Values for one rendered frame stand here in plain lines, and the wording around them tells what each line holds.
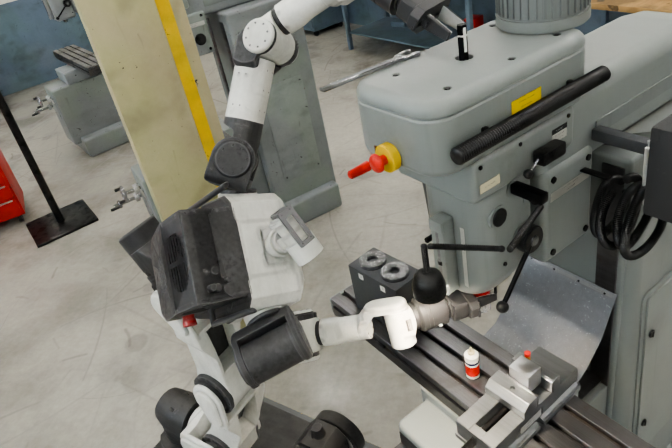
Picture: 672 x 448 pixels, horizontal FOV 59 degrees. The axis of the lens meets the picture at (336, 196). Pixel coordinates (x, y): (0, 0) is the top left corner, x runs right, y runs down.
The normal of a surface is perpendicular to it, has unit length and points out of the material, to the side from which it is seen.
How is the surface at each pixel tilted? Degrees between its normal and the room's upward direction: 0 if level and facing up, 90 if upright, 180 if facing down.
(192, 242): 59
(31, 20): 90
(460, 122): 90
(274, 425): 0
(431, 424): 0
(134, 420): 0
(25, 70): 90
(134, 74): 90
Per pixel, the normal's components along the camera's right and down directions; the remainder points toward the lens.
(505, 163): 0.59, 0.33
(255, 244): 0.61, -0.32
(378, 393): -0.18, -0.84
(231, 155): 0.07, 0.05
